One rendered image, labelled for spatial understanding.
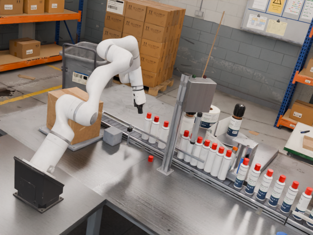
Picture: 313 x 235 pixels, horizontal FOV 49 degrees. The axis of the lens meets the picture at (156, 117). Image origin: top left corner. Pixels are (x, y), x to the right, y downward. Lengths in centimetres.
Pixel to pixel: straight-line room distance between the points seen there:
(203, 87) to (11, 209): 120
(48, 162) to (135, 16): 417
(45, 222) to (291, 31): 521
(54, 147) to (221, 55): 523
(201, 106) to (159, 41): 356
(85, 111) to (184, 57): 531
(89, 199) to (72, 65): 283
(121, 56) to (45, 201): 86
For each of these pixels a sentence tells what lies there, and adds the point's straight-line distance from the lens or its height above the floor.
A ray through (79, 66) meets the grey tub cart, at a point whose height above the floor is 67.
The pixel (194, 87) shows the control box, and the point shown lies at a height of 144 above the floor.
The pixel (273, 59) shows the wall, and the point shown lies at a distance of 645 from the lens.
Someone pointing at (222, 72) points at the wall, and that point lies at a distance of 673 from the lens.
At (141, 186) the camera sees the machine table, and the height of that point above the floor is 83.
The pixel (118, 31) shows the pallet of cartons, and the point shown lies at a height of 89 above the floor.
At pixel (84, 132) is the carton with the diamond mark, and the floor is 92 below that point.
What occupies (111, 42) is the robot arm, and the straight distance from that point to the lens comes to 203.
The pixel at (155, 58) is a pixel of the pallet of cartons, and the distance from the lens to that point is 561.
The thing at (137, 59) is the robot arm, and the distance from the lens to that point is 221.
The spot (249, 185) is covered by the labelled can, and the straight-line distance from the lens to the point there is 218.
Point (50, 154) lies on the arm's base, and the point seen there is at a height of 110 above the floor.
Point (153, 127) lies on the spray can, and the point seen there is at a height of 101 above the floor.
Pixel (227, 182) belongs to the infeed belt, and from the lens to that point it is 225.
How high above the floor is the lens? 206
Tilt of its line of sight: 24 degrees down
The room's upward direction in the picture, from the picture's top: 11 degrees clockwise
